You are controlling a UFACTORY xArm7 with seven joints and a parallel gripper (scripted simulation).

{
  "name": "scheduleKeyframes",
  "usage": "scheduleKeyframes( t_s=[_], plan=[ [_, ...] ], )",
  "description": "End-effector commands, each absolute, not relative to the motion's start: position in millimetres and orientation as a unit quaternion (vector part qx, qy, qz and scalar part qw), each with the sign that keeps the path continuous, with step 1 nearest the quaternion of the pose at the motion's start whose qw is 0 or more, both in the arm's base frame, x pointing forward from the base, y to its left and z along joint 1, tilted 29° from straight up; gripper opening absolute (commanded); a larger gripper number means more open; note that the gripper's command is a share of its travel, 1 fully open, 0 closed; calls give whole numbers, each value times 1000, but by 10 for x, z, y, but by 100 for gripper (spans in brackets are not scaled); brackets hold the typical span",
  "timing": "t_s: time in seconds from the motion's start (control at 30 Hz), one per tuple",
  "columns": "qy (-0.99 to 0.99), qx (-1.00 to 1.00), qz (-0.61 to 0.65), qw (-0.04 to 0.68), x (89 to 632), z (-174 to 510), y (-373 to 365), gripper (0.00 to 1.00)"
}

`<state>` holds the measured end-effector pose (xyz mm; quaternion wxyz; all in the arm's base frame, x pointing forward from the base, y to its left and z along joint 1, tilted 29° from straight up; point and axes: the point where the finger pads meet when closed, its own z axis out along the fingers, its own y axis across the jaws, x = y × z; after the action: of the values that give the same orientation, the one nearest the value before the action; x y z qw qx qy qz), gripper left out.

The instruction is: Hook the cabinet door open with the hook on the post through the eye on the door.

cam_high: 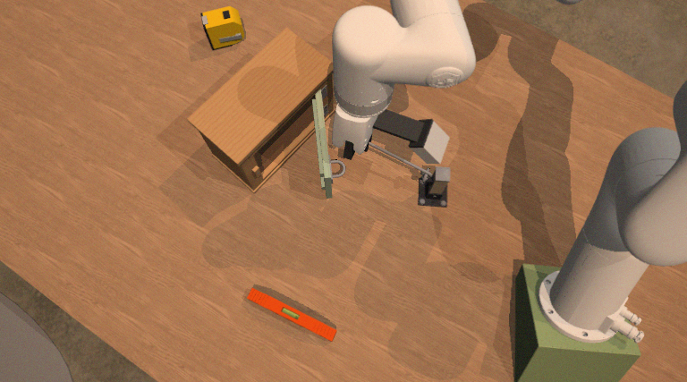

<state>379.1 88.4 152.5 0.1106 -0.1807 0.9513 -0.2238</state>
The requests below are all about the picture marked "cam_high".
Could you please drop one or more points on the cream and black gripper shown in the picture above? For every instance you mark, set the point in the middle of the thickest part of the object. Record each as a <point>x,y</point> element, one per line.
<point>356,131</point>

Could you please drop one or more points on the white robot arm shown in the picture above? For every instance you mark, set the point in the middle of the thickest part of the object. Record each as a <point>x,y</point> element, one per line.
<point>432,47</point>

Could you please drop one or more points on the orange spirit level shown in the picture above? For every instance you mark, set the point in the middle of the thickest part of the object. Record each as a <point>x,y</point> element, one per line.
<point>286,311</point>

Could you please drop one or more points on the brown wooden cabinet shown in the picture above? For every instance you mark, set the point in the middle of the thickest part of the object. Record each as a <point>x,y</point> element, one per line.
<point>257,120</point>

